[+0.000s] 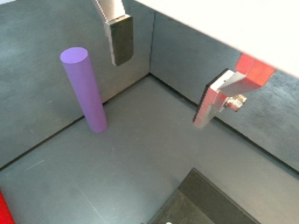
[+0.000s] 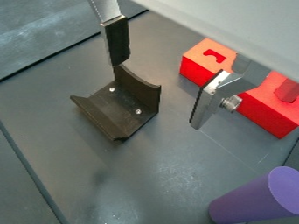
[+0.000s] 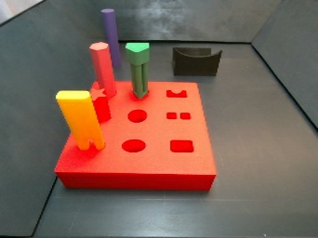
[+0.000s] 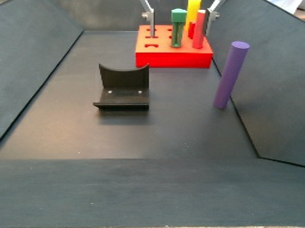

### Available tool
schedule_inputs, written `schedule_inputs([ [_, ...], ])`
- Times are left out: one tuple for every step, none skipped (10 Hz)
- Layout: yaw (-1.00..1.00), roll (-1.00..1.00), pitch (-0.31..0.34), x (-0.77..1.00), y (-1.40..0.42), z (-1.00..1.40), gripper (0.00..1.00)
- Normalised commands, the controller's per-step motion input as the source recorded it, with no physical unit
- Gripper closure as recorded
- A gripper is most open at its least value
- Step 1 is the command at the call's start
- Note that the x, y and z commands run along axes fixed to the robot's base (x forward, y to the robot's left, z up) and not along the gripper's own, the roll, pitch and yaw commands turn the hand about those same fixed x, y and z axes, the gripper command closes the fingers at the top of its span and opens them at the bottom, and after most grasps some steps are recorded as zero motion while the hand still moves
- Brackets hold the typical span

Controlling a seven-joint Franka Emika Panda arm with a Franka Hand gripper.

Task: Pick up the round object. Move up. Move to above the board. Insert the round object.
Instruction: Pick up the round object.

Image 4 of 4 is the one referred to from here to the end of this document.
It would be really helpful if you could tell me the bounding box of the black curved holder bracket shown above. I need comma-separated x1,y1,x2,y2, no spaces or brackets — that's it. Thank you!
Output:
92,65,150,110

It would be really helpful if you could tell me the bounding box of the red peg board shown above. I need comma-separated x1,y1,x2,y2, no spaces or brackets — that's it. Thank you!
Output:
135,25,213,69

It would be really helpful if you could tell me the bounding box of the green peg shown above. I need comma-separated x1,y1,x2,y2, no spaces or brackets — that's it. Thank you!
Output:
171,8,187,48

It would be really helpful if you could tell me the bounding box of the red-pink peg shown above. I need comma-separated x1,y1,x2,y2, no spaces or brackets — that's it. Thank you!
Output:
191,10,206,49

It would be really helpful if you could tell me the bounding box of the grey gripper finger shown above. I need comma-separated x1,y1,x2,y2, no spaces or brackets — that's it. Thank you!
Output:
139,0,155,37
205,0,224,36

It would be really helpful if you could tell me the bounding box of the purple round cylinder peg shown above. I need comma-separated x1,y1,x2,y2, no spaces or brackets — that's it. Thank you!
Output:
213,41,250,109

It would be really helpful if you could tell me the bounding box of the yellow peg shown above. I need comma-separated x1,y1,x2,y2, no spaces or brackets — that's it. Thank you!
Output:
185,0,202,29

